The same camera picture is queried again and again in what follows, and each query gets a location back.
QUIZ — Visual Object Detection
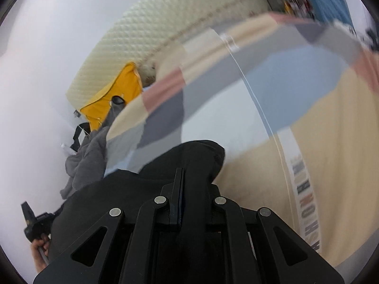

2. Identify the row of colourful small things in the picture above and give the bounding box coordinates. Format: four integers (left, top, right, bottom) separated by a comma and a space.
280, 0, 316, 20

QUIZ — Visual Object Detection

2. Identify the black bag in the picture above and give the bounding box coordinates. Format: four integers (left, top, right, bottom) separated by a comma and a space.
70, 122, 92, 152

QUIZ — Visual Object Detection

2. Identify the cream quilted headboard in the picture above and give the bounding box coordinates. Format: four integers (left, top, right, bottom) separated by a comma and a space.
65, 0, 274, 111

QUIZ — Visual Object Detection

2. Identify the yellow pillow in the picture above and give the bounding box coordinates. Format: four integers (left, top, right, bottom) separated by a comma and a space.
80, 62, 144, 132

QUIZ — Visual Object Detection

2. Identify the person's left hand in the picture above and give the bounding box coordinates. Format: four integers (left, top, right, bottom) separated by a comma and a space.
30, 232, 51, 274

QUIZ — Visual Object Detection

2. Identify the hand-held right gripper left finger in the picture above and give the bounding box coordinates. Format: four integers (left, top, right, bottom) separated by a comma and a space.
33, 167, 183, 284

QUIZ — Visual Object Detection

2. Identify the dark grey garment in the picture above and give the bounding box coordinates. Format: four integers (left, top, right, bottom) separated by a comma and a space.
102, 95, 127, 132

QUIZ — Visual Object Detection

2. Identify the grey fleece garment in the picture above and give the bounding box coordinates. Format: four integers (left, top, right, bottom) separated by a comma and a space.
60, 125, 111, 200

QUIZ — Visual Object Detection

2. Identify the black jacket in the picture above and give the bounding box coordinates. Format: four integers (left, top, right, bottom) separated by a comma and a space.
47, 140, 226, 273

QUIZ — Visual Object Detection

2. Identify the pastel patchwork blanket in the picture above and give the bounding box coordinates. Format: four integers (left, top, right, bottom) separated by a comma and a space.
102, 11, 379, 270

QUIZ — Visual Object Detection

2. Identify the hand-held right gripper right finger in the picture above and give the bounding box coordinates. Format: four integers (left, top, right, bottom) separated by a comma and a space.
179, 183, 346, 284

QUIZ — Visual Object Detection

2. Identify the white fluffy cloth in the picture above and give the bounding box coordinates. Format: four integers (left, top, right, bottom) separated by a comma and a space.
139, 62, 160, 89

